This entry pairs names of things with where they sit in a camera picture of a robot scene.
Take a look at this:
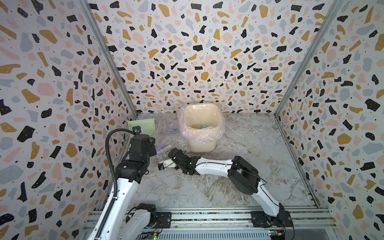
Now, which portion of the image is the green plastic dustpan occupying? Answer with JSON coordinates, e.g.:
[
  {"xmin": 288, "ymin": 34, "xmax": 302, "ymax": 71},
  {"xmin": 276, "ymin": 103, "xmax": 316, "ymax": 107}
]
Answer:
[{"xmin": 128, "ymin": 118, "xmax": 156, "ymax": 137}]

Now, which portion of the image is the green hand brush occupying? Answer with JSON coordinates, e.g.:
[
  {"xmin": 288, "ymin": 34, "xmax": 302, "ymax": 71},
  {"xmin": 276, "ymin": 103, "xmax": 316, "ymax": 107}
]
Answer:
[{"xmin": 158, "ymin": 145, "xmax": 174, "ymax": 156}]

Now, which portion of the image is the cream trash bin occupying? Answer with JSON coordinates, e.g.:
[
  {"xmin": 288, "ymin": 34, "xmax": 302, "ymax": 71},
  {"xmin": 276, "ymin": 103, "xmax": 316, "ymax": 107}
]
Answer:
[{"xmin": 182, "ymin": 103, "xmax": 223, "ymax": 153}]

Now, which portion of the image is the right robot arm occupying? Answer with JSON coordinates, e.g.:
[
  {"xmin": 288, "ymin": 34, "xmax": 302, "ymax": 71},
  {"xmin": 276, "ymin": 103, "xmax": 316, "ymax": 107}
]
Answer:
[{"xmin": 158, "ymin": 148, "xmax": 294, "ymax": 228}]

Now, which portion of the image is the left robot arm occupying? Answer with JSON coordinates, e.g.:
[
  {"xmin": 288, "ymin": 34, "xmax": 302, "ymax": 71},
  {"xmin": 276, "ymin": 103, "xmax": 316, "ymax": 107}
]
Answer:
[{"xmin": 88, "ymin": 134, "xmax": 157, "ymax": 240}]

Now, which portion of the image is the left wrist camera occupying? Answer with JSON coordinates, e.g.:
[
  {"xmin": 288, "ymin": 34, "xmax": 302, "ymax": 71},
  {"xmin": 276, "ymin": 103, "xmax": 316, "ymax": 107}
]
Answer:
[{"xmin": 132, "ymin": 126, "xmax": 143, "ymax": 135}]

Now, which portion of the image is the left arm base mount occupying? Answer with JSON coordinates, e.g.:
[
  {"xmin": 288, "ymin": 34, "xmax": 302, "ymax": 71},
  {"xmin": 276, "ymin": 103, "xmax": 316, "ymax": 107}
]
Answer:
[{"xmin": 145, "ymin": 212, "xmax": 172, "ymax": 229}]

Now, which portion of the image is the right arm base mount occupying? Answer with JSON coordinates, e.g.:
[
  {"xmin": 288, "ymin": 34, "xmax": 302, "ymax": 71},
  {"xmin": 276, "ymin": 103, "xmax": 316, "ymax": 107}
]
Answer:
[{"xmin": 251, "ymin": 209, "xmax": 294, "ymax": 228}]

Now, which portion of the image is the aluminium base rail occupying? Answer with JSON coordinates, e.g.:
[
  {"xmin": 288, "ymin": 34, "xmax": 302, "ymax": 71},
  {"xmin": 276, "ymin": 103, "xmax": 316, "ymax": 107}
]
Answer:
[{"xmin": 82, "ymin": 206, "xmax": 338, "ymax": 240}]

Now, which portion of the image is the left aluminium corner post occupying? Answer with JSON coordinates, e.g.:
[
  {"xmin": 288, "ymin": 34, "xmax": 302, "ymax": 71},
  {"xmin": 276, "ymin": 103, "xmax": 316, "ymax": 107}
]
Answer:
[{"xmin": 79, "ymin": 0, "xmax": 138, "ymax": 119}]

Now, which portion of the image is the aluminium corner post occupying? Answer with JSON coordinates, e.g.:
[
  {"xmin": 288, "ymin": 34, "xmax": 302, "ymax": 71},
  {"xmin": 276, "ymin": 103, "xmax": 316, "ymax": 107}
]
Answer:
[
  {"xmin": 274, "ymin": 0, "xmax": 344, "ymax": 119},
  {"xmin": 79, "ymin": 0, "xmax": 138, "ymax": 119}
]

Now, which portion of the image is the right aluminium corner post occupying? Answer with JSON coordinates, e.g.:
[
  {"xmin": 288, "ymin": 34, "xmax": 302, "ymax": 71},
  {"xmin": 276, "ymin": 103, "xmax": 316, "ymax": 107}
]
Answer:
[{"xmin": 274, "ymin": 0, "xmax": 344, "ymax": 119}]

